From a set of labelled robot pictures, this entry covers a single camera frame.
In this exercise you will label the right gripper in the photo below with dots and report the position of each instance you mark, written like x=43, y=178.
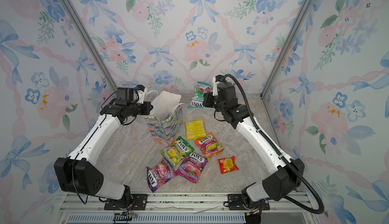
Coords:
x=208, y=97

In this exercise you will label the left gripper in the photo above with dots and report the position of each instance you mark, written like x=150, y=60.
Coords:
x=147, y=109

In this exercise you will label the floral paper gift bag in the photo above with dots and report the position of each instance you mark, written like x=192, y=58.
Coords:
x=165, y=118

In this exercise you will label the green Fox's lemon bag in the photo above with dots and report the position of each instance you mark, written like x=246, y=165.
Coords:
x=177, y=151

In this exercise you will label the purple fox's berries bag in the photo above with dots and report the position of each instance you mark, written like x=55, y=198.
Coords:
x=160, y=175
x=192, y=167

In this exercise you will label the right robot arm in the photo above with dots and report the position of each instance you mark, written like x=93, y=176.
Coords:
x=283, y=169

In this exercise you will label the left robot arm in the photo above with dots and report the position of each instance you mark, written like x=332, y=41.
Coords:
x=77, y=172

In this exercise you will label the orange Fox's fruits bag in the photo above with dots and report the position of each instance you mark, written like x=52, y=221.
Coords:
x=209, y=146

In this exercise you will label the yellow snack packet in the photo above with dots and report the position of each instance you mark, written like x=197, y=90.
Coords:
x=195, y=129

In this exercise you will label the red small snack packet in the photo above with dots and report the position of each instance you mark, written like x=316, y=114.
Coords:
x=227, y=165

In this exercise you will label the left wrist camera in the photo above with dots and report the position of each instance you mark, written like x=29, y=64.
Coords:
x=141, y=93

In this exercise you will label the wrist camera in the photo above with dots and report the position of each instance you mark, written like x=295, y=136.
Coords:
x=141, y=93
x=216, y=81

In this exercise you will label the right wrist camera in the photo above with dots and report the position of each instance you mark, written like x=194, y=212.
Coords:
x=216, y=81

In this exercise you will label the left corner aluminium post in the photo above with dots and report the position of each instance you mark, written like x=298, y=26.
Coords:
x=88, y=42

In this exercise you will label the corner aluminium post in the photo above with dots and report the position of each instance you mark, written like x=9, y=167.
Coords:
x=294, y=30
x=88, y=42

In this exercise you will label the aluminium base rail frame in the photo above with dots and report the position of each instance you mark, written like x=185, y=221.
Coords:
x=183, y=208

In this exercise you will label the right corner aluminium post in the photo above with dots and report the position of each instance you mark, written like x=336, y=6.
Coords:
x=294, y=30

